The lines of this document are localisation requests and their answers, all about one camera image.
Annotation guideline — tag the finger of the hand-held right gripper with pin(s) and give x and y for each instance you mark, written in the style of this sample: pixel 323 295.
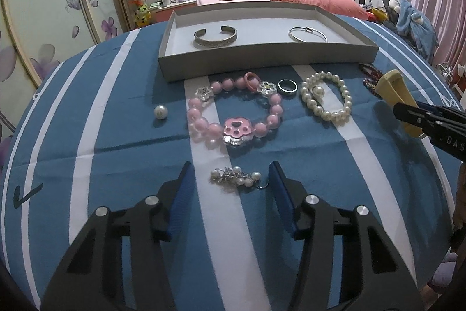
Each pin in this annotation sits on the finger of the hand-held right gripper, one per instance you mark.
pixel 407 112
pixel 444 136

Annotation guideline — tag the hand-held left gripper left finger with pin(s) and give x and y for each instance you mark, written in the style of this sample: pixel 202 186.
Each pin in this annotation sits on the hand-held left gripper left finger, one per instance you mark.
pixel 178 209

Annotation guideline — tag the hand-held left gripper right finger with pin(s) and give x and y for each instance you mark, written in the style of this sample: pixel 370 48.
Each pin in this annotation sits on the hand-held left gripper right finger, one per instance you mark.
pixel 285 205

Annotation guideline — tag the cream wrist watch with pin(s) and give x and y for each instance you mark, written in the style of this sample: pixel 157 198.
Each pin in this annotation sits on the cream wrist watch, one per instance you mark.
pixel 393 87

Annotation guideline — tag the pearl charm earring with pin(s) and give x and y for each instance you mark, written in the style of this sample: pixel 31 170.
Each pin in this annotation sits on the pearl charm earring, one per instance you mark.
pixel 233 176

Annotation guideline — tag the white pearl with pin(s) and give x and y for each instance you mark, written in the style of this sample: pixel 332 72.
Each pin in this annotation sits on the white pearl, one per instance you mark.
pixel 160 111

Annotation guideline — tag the grey cardboard tray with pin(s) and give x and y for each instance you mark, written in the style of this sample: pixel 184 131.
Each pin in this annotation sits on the grey cardboard tray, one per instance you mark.
pixel 255 34

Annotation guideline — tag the dark red hair clip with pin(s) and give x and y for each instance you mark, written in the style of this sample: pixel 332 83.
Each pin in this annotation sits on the dark red hair clip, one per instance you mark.
pixel 368 69

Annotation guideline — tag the blue plush robe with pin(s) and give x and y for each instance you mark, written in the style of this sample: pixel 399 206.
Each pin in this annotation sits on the blue plush robe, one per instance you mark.
pixel 415 23

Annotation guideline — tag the yellow toy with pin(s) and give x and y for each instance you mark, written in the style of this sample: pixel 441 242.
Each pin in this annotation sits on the yellow toy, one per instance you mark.
pixel 378 15

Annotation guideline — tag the grey white plush toy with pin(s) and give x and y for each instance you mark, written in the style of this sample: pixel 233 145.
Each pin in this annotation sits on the grey white plush toy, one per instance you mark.
pixel 394 4

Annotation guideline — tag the blue white striped tablecloth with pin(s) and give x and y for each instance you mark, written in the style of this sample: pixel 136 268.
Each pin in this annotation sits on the blue white striped tablecloth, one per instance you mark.
pixel 109 114

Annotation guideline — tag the thin silver bangle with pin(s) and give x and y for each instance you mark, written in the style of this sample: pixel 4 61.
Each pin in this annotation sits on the thin silver bangle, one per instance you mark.
pixel 309 29

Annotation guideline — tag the pink quilt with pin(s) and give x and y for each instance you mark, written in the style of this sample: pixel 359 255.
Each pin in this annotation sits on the pink quilt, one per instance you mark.
pixel 324 1

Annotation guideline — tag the pink nightstand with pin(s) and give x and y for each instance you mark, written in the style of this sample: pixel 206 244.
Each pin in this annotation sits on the pink nightstand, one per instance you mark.
pixel 162 15

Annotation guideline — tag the floral wardrobe sliding doors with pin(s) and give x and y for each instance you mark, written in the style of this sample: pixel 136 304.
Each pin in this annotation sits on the floral wardrobe sliding doors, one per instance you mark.
pixel 43 5

